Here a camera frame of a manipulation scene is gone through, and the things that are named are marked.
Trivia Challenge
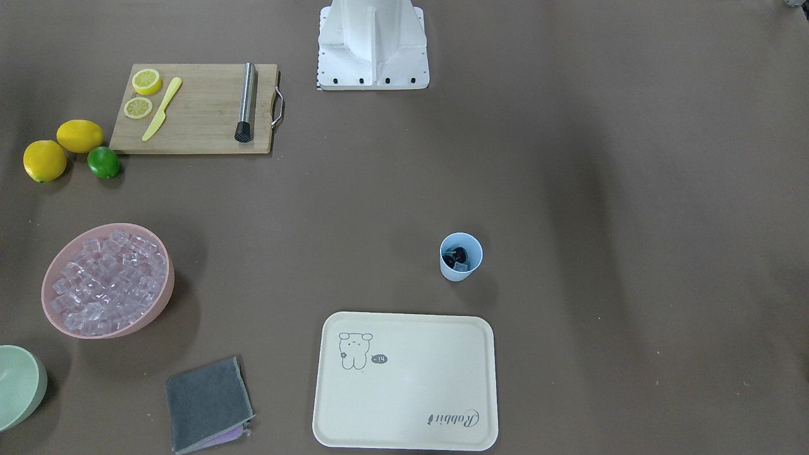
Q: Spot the dark cherry pair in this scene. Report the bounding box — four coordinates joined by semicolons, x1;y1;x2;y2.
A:
441;246;468;269

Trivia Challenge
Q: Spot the light blue plastic cup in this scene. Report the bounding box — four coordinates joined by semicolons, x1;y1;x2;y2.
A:
439;233;484;282

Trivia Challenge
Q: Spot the pink bowl of ice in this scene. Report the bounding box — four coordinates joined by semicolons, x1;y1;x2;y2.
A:
41;224;174;339

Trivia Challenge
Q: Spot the cream serving tray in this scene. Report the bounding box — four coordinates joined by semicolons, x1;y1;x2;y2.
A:
312;312;499;451

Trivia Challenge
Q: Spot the steel muddler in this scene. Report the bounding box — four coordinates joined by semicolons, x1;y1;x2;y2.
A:
234;63;257;143

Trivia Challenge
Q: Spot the grey folded cloth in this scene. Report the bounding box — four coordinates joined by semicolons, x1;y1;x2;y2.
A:
165;356;255;454

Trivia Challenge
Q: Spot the yellow plastic knife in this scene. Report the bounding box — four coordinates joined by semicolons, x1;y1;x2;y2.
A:
141;77;183;142

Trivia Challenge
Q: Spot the bamboo cutting board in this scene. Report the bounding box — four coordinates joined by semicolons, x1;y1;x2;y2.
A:
109;63;283;155

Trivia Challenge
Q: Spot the lemon slice lower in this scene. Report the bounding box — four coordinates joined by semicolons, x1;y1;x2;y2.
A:
122;96;154;120

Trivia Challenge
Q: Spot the lemon slice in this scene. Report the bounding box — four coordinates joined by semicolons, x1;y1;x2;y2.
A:
122;96;154;120
131;68;162;96

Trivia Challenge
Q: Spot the lemon slice upper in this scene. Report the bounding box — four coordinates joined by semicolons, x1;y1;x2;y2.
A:
131;68;162;96

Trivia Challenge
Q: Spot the green lime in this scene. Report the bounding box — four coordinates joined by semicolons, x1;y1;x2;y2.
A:
87;146;121;179

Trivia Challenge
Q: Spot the yellow lemon near board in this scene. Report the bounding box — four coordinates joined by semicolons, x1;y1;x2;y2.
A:
57;119;104;154

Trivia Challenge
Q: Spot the yellow lemon outer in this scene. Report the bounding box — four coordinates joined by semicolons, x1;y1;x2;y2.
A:
23;140;68;183

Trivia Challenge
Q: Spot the mint green bowl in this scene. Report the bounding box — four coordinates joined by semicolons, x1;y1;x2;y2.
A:
1;345;48;432

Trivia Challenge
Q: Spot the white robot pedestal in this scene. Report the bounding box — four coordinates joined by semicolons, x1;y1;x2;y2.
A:
316;1;430;90

